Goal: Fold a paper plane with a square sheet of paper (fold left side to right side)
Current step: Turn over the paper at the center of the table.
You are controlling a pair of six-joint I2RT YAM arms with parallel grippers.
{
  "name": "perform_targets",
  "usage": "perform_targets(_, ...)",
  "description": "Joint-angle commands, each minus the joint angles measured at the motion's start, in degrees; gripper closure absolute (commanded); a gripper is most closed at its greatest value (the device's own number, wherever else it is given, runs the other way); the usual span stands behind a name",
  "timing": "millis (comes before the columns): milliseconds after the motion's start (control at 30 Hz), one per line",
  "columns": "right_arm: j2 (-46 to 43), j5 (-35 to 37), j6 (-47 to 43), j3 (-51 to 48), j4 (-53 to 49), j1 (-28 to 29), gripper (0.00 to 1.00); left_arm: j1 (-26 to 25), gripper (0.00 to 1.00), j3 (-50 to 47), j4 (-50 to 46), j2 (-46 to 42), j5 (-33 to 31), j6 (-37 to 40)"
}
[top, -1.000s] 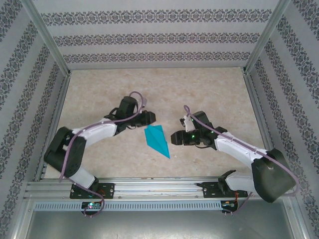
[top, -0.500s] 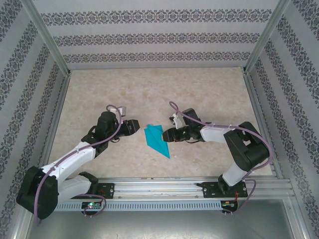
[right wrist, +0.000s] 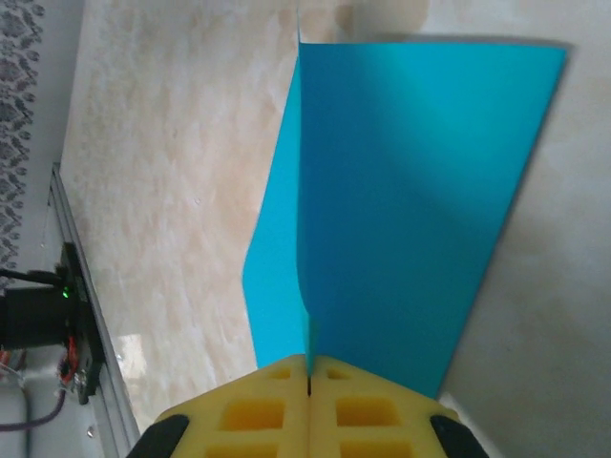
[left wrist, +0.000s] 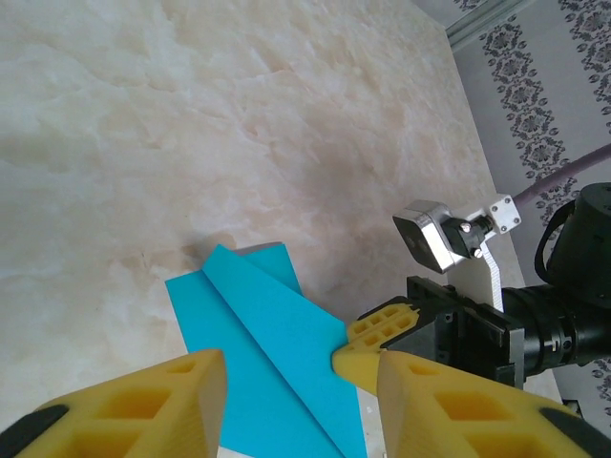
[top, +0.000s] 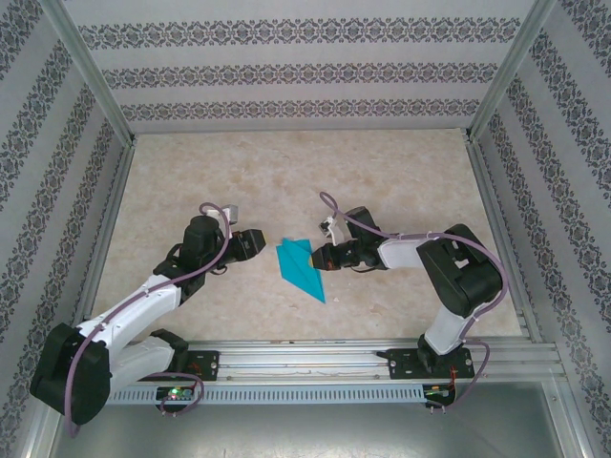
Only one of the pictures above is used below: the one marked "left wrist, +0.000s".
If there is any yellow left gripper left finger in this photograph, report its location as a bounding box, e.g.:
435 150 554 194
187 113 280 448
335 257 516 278
13 348 228 458

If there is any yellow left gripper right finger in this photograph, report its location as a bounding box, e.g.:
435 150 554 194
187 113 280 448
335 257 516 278
376 351 611 458

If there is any teal cloth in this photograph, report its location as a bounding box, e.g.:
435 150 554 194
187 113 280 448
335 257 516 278
164 241 369 458

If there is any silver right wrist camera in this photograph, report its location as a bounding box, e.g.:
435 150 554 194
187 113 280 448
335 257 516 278
391 193 522 314

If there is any thin black wire loop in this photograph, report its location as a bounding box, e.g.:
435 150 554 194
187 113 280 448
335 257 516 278
533 203 577 288

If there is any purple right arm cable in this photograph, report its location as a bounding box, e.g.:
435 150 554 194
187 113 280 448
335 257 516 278
513 142 611 207

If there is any aluminium frame post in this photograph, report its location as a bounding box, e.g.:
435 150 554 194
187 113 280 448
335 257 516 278
444 0 538 52

